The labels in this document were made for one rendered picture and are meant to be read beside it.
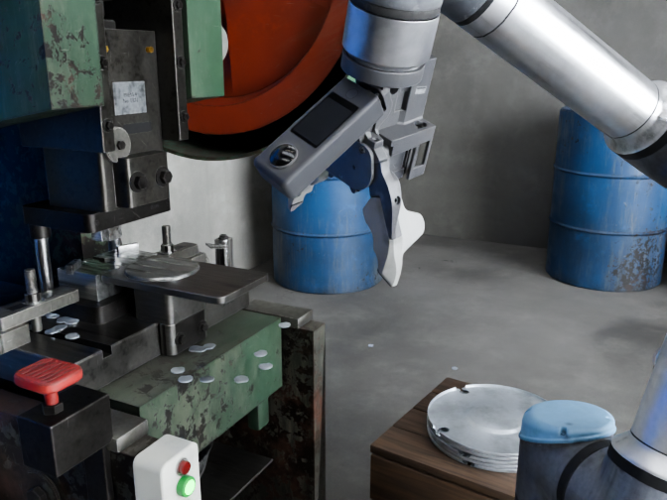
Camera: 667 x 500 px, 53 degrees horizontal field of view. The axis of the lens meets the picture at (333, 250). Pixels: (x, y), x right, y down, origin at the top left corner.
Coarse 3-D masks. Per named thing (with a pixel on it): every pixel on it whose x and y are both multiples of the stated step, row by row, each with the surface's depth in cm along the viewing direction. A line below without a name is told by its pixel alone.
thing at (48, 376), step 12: (48, 360) 85; (60, 360) 85; (24, 372) 81; (36, 372) 82; (48, 372) 81; (60, 372) 82; (72, 372) 82; (24, 384) 80; (36, 384) 79; (48, 384) 79; (60, 384) 80; (48, 396) 82
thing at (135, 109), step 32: (128, 32) 106; (128, 64) 107; (128, 96) 108; (128, 128) 109; (160, 128) 116; (64, 160) 108; (96, 160) 105; (128, 160) 106; (160, 160) 112; (64, 192) 110; (96, 192) 107; (128, 192) 107; (160, 192) 113
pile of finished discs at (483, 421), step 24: (480, 384) 157; (432, 408) 148; (456, 408) 148; (480, 408) 147; (504, 408) 147; (528, 408) 148; (432, 432) 141; (456, 432) 138; (480, 432) 138; (504, 432) 138; (456, 456) 136; (480, 456) 132; (504, 456) 131
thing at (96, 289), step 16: (96, 256) 122; (112, 256) 122; (128, 256) 122; (144, 256) 122; (64, 272) 115; (80, 272) 113; (96, 272) 113; (80, 288) 114; (96, 288) 112; (112, 288) 115; (128, 288) 119
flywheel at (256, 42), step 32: (224, 0) 138; (256, 0) 135; (288, 0) 131; (320, 0) 128; (256, 32) 136; (288, 32) 133; (320, 32) 126; (224, 64) 142; (256, 64) 138; (288, 64) 135; (320, 64) 128; (224, 96) 144; (256, 96) 136; (288, 96) 133; (320, 96) 135; (192, 128) 145; (224, 128) 141; (256, 128) 138
